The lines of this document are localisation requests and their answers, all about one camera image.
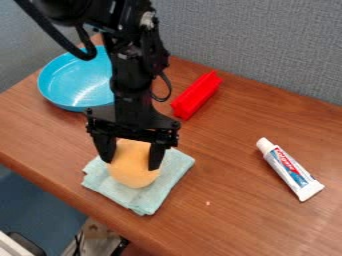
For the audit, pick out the white toothpaste tube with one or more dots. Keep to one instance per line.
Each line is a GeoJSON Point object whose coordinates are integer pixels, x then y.
{"type": "Point", "coordinates": [296, 176]}

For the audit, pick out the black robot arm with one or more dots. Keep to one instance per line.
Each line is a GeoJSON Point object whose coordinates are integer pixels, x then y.
{"type": "Point", "coordinates": [130, 32]}

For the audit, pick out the blue plate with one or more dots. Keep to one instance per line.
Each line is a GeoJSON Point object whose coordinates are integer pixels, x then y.
{"type": "Point", "coordinates": [77, 84]}

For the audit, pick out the light blue folded cloth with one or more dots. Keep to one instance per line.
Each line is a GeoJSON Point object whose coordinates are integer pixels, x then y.
{"type": "Point", "coordinates": [141, 200]}

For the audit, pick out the black white object corner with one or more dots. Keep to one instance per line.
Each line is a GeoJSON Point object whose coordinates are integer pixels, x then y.
{"type": "Point", "coordinates": [18, 245]}

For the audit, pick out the red plastic block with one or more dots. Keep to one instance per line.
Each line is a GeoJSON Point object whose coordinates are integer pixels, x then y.
{"type": "Point", "coordinates": [188, 103]}

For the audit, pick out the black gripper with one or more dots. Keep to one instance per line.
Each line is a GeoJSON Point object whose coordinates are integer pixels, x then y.
{"type": "Point", "coordinates": [132, 118]}

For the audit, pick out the grey table leg frame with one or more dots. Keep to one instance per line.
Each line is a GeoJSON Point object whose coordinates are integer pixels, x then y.
{"type": "Point", "coordinates": [97, 240]}

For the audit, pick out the yellow ball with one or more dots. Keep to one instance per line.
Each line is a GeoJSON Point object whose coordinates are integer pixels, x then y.
{"type": "Point", "coordinates": [129, 168]}

